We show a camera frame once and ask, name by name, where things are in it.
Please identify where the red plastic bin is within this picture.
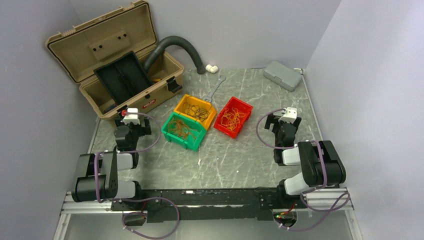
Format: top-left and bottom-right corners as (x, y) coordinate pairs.
(213, 96), (254, 139)

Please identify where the dark purple cable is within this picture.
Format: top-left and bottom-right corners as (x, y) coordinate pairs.
(182, 101), (213, 122)

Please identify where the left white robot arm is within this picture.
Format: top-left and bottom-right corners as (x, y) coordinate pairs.
(71, 117), (152, 210)

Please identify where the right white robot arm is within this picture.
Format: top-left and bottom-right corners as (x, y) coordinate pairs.
(264, 111), (347, 208)

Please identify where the green plastic bin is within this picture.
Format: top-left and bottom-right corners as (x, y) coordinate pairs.
(161, 112), (207, 151)

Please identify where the black toolbox tray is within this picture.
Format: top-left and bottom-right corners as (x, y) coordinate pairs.
(93, 51), (153, 105)

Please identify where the grey plastic case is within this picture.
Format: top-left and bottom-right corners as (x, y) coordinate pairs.
(263, 61), (302, 92)

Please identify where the yellow plastic bin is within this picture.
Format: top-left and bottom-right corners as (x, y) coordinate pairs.
(174, 94), (217, 130)

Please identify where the silver open-end wrench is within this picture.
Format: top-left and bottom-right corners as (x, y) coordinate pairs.
(202, 74), (227, 103)

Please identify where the white pipe fitting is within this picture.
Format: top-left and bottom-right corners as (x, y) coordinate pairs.
(205, 64), (219, 74)

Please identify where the tan plastic toolbox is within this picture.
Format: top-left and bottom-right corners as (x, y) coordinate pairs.
(45, 0), (185, 132)

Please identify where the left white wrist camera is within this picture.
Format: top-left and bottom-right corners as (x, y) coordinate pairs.
(121, 107), (141, 125)

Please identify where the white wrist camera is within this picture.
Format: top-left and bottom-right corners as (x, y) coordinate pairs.
(121, 107), (141, 125)
(278, 107), (298, 124)

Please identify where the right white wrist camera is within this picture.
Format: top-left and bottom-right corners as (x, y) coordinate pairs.
(278, 107), (298, 124)

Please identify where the dark grey corrugated hose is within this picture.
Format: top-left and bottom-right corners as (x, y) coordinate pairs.
(143, 35), (207, 75)

